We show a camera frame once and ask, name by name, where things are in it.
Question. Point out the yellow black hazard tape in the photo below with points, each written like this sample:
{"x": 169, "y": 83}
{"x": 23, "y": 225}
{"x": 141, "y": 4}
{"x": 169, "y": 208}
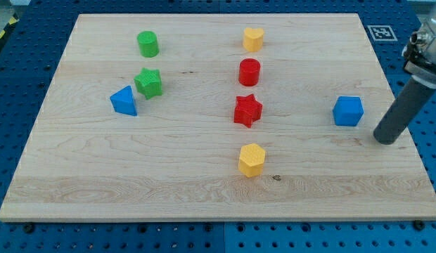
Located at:
{"x": 9, "y": 27}

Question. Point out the green star block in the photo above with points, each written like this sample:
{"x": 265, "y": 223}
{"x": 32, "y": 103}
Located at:
{"x": 148, "y": 82}

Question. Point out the red cylinder block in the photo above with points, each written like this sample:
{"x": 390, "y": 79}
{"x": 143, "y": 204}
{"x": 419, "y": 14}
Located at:
{"x": 249, "y": 70}

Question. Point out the light wooden board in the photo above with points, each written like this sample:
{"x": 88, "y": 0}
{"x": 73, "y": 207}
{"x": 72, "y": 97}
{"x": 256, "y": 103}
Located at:
{"x": 177, "y": 160}

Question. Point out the blue cube block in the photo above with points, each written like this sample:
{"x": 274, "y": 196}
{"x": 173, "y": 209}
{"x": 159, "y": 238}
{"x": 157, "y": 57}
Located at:
{"x": 347, "y": 111}

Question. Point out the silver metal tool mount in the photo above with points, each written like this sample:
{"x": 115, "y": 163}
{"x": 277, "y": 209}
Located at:
{"x": 420, "y": 52}

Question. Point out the blue triangle block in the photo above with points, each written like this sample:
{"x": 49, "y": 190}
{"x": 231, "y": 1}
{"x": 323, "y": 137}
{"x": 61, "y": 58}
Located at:
{"x": 123, "y": 101}

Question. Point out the green cylinder block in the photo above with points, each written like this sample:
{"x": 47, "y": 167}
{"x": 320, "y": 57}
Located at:
{"x": 148, "y": 44}

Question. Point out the yellow heart block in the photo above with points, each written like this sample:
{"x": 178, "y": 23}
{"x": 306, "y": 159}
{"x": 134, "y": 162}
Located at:
{"x": 253, "y": 39}

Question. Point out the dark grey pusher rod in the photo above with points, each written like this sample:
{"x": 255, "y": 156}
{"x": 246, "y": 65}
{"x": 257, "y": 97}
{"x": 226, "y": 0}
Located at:
{"x": 406, "y": 106}

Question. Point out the yellow hexagon block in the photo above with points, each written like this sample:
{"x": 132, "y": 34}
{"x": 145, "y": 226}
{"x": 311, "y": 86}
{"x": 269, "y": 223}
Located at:
{"x": 251, "y": 160}

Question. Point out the white fiducial marker tag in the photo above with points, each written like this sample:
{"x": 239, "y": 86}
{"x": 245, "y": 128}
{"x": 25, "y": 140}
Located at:
{"x": 381, "y": 33}

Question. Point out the red star block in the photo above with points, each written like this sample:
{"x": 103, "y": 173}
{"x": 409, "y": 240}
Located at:
{"x": 247, "y": 110}

